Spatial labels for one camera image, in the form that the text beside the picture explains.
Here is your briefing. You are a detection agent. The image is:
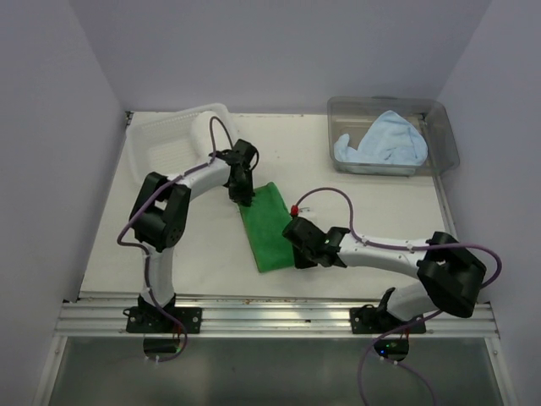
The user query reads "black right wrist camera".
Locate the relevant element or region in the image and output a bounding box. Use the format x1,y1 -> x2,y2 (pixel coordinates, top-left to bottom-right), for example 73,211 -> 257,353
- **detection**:
282,217 -> 325,250

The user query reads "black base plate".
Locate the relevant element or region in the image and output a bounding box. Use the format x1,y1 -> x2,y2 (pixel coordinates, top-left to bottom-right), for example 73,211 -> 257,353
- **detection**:
349,304 -> 418,334
123,306 -> 203,334

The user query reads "grey transparent plastic bin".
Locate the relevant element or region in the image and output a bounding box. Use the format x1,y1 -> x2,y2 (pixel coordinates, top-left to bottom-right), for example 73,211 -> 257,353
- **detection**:
327,96 -> 460,177

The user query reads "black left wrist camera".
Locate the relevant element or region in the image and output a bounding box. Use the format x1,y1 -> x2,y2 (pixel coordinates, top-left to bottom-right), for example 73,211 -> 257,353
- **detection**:
225,139 -> 260,170

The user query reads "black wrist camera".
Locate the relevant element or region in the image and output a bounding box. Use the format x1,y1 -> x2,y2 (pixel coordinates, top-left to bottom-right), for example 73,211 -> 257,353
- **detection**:
225,139 -> 260,170
282,217 -> 325,250

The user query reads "green towel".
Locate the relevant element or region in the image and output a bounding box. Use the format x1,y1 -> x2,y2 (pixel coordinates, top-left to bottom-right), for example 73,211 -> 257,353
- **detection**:
239,182 -> 294,273

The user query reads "aluminium mounting rail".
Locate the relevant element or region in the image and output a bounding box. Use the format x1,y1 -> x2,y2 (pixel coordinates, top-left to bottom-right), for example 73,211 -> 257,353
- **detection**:
54,294 -> 500,338

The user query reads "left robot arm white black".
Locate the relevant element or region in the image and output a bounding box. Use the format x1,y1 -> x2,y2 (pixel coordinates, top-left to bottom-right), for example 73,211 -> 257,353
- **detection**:
126,158 -> 254,332

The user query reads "white plastic basket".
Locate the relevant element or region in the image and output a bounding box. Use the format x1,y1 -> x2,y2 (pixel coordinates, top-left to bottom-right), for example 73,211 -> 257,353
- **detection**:
125,103 -> 238,184

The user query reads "white towel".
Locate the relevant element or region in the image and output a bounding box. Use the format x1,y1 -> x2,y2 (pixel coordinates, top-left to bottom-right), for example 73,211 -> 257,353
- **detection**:
190,111 -> 231,159

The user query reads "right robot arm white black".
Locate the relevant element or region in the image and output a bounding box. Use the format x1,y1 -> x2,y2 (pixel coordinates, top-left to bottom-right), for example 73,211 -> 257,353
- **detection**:
282,222 -> 486,332

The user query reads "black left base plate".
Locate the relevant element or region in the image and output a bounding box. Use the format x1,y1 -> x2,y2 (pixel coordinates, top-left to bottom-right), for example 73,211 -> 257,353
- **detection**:
123,306 -> 203,334

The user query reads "light blue towel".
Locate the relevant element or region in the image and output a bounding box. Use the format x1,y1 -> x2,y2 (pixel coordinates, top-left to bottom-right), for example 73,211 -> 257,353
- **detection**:
332,110 -> 429,167

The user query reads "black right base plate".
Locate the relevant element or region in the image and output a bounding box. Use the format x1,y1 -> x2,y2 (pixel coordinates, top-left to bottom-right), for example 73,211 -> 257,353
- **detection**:
349,304 -> 418,334

